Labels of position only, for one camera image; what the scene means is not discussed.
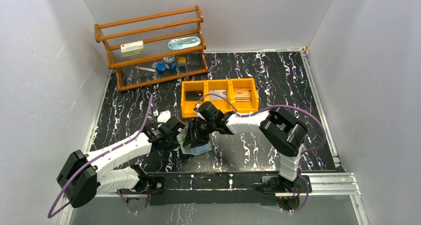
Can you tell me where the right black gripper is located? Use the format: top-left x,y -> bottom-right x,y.
183,117 -> 216,148

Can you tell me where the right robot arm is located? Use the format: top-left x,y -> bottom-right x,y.
181,102 -> 308,192

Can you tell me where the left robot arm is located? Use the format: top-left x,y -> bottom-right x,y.
57,116 -> 185,208

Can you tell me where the black card in bin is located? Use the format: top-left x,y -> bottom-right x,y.
185,90 -> 204,102

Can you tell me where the silver card in bin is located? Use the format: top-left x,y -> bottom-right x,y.
209,89 -> 228,101

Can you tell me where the orange card in bin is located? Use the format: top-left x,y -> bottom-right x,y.
234,88 -> 252,102

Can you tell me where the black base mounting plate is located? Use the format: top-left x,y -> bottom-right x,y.
117,171 -> 311,207

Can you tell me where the yellow three-compartment bin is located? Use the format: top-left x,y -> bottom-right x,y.
181,78 -> 259,118

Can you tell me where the white tube stick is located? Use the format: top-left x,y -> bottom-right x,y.
135,66 -> 157,73

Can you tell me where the blue small cube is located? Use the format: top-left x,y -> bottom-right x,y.
155,63 -> 166,73

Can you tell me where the yellow small box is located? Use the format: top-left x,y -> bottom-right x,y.
177,57 -> 187,67

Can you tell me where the wooden three-tier shelf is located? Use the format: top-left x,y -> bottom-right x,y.
94,5 -> 209,91

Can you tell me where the white medicine box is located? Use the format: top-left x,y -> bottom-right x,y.
120,40 -> 144,57

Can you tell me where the blue oval packaged item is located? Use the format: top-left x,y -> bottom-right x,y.
167,36 -> 201,51

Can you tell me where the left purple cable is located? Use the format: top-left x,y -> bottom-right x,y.
47,94 -> 155,219

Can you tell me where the aluminium frame rail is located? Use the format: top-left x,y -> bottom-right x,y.
59,172 -> 369,225

